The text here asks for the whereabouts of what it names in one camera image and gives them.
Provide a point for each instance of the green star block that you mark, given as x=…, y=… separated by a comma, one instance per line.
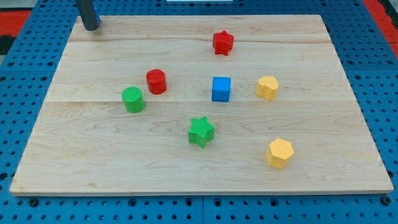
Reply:
x=201, y=131

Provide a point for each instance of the blue cube block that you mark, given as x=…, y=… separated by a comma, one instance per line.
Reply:
x=221, y=87

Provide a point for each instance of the light wooden board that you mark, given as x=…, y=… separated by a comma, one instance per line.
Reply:
x=84, y=142

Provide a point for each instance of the red cylinder block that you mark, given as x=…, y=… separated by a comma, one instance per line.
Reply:
x=156, y=81

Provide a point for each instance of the green cylinder block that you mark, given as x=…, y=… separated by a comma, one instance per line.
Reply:
x=133, y=100

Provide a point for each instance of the yellow heart block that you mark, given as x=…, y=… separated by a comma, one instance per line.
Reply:
x=267, y=87

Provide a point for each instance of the red star block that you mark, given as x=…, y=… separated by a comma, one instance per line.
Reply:
x=223, y=42

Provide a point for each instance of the yellow hexagon block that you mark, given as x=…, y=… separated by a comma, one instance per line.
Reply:
x=279, y=153

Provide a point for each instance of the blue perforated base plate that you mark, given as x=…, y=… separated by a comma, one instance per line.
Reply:
x=366, y=57

